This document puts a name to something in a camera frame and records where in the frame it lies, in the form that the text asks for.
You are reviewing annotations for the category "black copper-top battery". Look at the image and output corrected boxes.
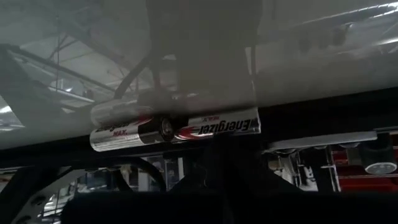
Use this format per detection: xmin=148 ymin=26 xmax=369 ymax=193
xmin=159 ymin=117 xmax=175 ymax=141

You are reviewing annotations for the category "silver aluminium bar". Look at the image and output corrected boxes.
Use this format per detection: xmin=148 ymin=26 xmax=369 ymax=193
xmin=267 ymin=130 xmax=379 ymax=154

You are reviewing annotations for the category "red cabinet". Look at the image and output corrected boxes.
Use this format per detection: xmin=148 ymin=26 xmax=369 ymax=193
xmin=329 ymin=146 xmax=398 ymax=193

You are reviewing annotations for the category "black round fixture white face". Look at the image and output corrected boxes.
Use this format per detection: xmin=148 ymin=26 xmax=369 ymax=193
xmin=359 ymin=133 xmax=398 ymax=175

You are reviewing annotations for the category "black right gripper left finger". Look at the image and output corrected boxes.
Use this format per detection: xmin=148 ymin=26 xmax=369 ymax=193
xmin=62 ymin=136 xmax=231 ymax=224

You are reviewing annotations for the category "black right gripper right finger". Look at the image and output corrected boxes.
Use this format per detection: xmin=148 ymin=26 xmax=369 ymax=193
xmin=228 ymin=136 xmax=398 ymax=224

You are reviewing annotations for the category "silver black Energizer battery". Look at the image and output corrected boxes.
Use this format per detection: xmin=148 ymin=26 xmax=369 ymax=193
xmin=89 ymin=115 xmax=162 ymax=152
xmin=173 ymin=107 xmax=261 ymax=141

